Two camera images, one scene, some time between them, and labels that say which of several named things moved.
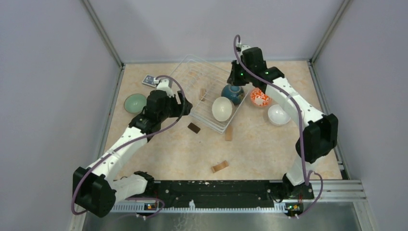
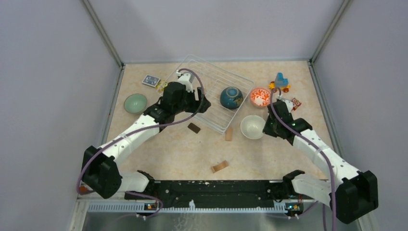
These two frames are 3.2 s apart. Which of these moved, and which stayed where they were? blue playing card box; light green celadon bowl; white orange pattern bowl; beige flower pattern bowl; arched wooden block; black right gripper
Moved: beige flower pattern bowl; black right gripper
Stayed: arched wooden block; blue playing card box; white orange pattern bowl; light green celadon bowl
